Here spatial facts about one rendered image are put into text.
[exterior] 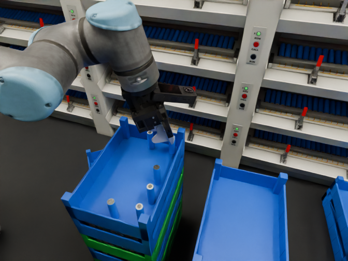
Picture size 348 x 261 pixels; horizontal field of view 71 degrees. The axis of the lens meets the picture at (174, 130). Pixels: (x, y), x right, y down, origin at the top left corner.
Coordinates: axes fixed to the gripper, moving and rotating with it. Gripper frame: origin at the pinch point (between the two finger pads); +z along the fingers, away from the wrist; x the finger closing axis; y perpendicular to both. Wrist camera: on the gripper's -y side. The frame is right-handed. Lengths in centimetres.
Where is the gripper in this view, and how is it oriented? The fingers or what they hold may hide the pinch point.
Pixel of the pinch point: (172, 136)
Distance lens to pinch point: 69.2
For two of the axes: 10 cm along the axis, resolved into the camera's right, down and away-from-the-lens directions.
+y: -9.4, 3.4, 0.1
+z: 2.5, 6.8, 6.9
